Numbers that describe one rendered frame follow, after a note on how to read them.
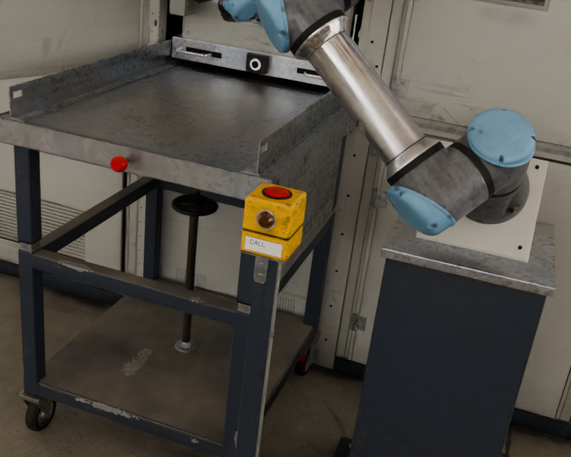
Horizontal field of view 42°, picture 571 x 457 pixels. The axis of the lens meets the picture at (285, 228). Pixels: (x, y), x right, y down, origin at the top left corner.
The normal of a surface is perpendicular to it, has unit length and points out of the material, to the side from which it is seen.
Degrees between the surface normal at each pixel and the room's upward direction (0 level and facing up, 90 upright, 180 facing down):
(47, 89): 90
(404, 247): 0
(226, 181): 90
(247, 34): 90
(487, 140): 39
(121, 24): 90
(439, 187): 58
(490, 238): 45
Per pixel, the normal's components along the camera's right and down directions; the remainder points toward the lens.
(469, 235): -0.15, -0.38
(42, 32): 0.74, 0.35
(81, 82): 0.94, 0.23
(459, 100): -0.33, 0.36
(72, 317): 0.11, -0.91
